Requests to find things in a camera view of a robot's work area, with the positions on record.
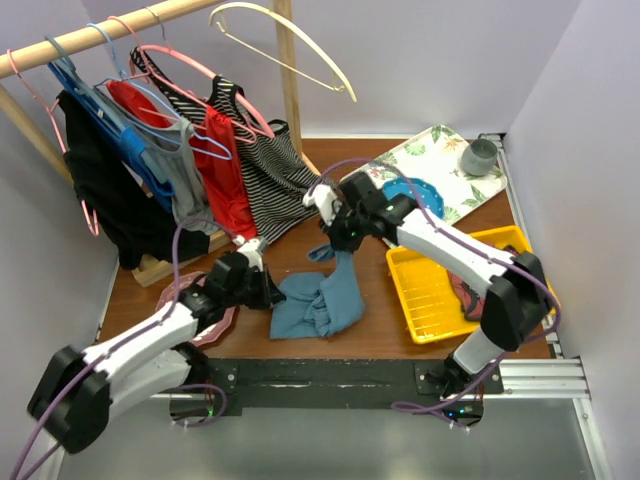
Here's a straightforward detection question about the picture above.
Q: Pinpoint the striped tank top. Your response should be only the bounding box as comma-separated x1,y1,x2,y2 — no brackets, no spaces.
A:
130,47,319,243

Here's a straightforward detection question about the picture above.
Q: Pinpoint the grey cup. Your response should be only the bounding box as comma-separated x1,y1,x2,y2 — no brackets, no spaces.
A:
460,138,498,177

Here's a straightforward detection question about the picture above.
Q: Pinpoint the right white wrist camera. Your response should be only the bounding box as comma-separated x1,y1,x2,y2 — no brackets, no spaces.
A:
302,183,343,226

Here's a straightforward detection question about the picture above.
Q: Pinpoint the yellow plastic bin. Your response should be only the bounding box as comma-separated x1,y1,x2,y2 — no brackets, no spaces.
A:
385,224,556,345

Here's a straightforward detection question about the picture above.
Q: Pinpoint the light blue hanger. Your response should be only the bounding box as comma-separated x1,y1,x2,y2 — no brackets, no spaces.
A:
86,23,233,161

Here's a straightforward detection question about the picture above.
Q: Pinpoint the royal blue tank top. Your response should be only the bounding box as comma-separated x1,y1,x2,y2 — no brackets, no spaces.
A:
47,59,174,213

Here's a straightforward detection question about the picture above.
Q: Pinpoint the grey blue hanger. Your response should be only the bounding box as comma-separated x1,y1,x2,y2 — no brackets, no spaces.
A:
44,34,127,141

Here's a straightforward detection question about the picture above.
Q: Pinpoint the pink hanger with black top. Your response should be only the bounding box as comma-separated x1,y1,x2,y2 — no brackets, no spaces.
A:
6,48,100,237

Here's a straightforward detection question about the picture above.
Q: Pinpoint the floral serving tray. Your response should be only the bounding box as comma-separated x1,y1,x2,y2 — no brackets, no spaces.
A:
360,125,507,225

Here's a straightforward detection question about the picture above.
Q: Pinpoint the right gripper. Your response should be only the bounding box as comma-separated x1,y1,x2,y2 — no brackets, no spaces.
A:
320,199,371,253

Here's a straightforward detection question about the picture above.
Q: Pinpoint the pink dotted plate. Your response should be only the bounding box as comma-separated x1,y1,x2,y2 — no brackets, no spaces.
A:
155,271,237,347

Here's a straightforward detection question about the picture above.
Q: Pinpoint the pink hanger with striped top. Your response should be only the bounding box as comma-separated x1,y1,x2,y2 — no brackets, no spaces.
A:
108,15,275,138

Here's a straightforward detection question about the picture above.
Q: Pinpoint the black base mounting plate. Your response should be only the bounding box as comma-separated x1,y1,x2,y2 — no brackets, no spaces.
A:
169,357,504,419

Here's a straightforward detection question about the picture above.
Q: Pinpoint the maroon tank top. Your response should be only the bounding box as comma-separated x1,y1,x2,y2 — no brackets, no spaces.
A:
447,242,521,321

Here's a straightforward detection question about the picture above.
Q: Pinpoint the wooden clothes rack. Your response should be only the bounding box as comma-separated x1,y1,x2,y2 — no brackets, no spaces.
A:
1,1,319,287

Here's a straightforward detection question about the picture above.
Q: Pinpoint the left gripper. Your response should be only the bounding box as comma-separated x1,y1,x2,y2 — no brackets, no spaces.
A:
223,262,285,309

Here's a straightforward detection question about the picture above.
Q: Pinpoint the grey tank top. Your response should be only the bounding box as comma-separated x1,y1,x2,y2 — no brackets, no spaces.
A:
141,119,218,236

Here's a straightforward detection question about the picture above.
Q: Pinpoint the cream empty hanger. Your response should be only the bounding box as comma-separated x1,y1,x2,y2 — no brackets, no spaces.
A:
208,1,358,103

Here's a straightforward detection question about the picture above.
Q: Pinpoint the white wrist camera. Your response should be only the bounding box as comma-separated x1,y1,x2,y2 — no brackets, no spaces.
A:
237,237,268,272
302,183,343,226

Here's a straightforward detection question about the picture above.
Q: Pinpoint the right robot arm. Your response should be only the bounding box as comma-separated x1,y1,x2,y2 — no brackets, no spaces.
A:
303,171,560,398

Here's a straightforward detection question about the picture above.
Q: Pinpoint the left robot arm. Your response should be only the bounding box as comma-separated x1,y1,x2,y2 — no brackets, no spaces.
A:
27,251,285,454

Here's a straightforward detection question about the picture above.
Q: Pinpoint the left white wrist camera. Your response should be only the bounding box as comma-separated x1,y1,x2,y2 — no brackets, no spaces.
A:
237,237,268,272

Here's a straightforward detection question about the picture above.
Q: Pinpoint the red tank top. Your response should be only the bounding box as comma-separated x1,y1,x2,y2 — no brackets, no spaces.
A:
107,84,258,240

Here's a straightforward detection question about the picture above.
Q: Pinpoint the blue dotted plate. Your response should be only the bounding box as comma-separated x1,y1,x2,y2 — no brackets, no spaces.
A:
382,178,445,219

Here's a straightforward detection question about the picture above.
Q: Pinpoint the black tank top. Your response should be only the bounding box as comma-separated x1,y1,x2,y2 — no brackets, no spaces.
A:
58,90,178,270

